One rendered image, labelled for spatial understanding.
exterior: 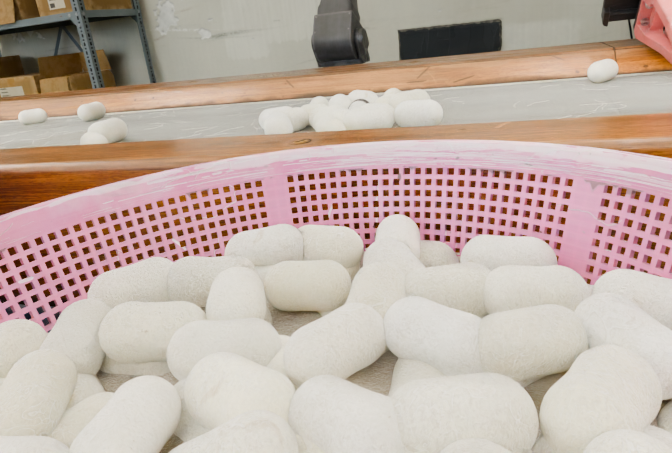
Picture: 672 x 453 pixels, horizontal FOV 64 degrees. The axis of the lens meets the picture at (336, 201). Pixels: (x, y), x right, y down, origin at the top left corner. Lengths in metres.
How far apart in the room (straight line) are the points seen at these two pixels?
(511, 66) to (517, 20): 1.88
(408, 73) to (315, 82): 0.11
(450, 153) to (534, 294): 0.08
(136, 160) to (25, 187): 0.08
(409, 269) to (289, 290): 0.04
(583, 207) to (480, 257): 0.04
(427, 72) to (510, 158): 0.40
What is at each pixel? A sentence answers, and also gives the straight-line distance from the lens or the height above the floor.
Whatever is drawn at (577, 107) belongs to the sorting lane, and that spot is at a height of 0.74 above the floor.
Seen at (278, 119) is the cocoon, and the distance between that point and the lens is 0.39.
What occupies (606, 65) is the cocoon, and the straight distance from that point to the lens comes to 0.55.
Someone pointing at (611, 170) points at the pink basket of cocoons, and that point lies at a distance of 0.20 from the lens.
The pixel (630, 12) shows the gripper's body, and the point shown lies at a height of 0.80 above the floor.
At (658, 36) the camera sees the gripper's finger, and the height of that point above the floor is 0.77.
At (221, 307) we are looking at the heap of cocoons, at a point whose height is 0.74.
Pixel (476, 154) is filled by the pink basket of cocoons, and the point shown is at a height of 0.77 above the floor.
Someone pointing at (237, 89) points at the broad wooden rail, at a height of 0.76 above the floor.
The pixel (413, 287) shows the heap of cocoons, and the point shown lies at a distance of 0.17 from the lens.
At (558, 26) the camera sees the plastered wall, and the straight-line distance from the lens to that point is 2.48.
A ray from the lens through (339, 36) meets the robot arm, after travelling 0.89.
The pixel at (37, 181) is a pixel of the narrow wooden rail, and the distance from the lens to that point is 0.34.
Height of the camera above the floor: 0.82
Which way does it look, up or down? 19 degrees down
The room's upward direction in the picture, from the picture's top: 7 degrees counter-clockwise
